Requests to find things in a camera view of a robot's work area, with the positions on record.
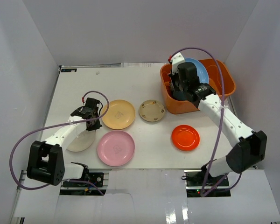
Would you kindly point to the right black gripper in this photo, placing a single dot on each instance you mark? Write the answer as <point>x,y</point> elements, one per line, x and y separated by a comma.
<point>173,77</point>

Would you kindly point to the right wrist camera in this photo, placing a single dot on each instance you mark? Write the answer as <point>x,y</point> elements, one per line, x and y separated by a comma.
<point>175,60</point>

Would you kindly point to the blue round plate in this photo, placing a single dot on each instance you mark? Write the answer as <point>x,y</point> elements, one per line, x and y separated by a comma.
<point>201,70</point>

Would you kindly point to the black floral square plate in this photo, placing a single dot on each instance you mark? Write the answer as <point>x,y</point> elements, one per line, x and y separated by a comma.
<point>171,86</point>

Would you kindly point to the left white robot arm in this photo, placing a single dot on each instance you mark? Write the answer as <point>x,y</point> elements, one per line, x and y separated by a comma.
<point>46,162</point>

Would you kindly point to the white paper sheet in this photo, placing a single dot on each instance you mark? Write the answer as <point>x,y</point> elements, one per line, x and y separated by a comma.
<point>143,65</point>

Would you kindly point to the cream round plate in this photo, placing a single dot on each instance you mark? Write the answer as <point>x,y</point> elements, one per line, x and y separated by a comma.
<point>82,141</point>

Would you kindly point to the black label sticker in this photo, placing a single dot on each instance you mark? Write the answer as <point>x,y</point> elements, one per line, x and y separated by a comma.
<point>70,70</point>

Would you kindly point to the small orange round plate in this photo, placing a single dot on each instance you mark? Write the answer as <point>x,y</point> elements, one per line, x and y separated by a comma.
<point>185,138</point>

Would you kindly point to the teal square plate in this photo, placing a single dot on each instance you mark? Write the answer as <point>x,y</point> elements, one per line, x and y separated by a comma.
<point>179,95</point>

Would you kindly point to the small beige patterned plate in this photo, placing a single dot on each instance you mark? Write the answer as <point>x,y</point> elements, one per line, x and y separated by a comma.
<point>152,110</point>

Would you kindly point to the yellow round plate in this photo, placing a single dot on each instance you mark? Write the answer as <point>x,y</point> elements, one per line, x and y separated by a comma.
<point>120,115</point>

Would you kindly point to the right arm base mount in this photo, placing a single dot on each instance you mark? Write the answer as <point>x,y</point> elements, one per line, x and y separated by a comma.
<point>194,181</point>

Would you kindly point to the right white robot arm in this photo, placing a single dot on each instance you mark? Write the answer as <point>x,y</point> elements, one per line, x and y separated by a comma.
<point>248,146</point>

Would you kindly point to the pink round plate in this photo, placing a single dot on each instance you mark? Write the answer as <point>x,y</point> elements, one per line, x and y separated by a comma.
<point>116,148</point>

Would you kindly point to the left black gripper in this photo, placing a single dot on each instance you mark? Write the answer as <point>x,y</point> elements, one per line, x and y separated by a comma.
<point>94,122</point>

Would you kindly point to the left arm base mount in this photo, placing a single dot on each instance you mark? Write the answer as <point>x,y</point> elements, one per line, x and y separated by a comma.
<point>96,178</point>

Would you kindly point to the orange plastic bin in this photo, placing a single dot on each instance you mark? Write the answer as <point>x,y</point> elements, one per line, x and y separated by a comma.
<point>177,107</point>

